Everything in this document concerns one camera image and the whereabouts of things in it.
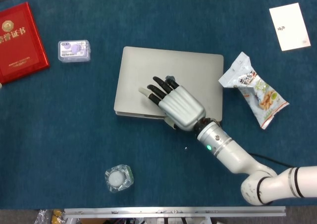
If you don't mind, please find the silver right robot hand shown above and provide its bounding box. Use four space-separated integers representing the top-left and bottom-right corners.
138 76 207 132

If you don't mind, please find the silver laptop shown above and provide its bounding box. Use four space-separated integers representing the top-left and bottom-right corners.
113 46 224 123

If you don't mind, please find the red certificate folder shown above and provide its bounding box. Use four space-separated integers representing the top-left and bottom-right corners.
0 1 51 85

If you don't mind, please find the clear box purple label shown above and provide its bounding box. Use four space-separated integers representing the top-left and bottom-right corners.
57 39 92 64

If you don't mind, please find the white snack bag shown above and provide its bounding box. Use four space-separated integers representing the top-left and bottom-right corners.
218 51 290 130

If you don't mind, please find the teal table cloth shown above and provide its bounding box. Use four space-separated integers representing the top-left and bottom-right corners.
0 0 317 210

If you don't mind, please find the clear plastic water bottle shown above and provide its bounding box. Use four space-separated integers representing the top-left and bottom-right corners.
104 164 135 193

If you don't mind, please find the white paper card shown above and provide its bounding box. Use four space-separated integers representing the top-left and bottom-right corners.
268 2 312 52

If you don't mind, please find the crinkled clear plastic bag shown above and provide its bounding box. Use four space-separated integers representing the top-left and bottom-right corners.
34 209 53 224

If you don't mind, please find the yellow package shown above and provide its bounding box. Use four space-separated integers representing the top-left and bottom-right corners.
51 209 65 224

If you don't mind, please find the aluminium rail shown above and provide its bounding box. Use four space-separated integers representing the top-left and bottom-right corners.
63 206 287 219

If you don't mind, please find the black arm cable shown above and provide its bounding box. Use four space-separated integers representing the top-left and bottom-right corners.
247 153 297 168

